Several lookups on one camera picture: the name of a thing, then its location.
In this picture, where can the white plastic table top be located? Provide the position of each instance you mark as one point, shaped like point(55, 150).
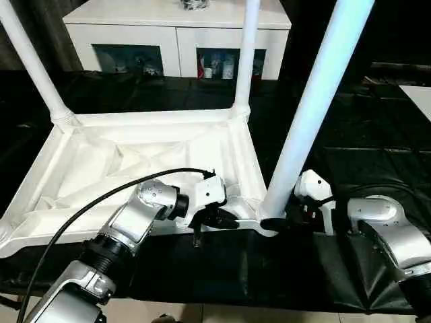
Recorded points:
point(151, 134)

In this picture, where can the white plastic table leg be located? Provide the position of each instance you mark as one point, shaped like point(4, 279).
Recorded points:
point(33, 67)
point(303, 101)
point(247, 50)

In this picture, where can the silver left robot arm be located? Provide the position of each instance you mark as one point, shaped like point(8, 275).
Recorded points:
point(134, 212)

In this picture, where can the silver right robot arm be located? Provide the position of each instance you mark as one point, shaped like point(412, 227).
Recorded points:
point(387, 235)

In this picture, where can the black mat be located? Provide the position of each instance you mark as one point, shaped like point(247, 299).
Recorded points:
point(370, 151)

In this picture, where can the small white bottle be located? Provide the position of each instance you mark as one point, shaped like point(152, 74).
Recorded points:
point(208, 73)
point(228, 69)
point(257, 72)

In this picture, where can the small red item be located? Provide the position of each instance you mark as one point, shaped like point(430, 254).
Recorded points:
point(201, 68)

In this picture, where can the white flat board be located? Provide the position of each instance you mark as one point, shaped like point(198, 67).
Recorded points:
point(417, 101)

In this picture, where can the black side table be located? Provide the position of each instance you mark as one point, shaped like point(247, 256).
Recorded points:
point(397, 75)

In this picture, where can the white cabinet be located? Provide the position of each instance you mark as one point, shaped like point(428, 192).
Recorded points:
point(134, 30)

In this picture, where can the dark patterned ornament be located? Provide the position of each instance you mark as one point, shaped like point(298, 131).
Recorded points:
point(194, 4)

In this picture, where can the grey curtain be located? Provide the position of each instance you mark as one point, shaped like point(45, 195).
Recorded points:
point(60, 40)

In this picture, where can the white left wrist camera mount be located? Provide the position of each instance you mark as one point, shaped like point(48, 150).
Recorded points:
point(205, 191)

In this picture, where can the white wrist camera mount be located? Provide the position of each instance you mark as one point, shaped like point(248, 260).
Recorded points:
point(313, 183)
point(205, 191)

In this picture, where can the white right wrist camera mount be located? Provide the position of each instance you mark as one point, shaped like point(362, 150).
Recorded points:
point(313, 183)

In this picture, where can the black folding table frame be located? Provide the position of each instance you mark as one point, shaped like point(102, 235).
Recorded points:
point(10, 301)

